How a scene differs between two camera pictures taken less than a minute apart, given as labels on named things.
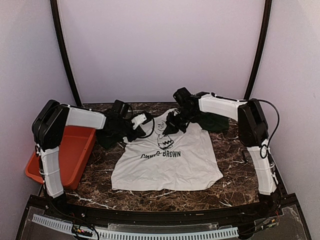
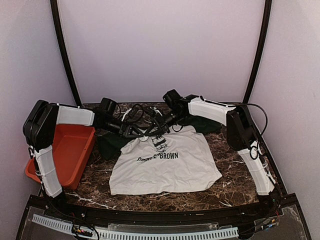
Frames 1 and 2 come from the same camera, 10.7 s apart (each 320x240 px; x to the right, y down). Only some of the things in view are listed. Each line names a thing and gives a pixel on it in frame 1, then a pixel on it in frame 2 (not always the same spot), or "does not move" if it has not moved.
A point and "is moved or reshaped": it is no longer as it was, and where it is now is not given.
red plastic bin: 74,152 does not move
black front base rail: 269,209 does not move
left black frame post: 65,46 does not move
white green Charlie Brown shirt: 152,159 is moved or reshaped
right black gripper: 172,126 -> 160,122
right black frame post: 267,16 does not move
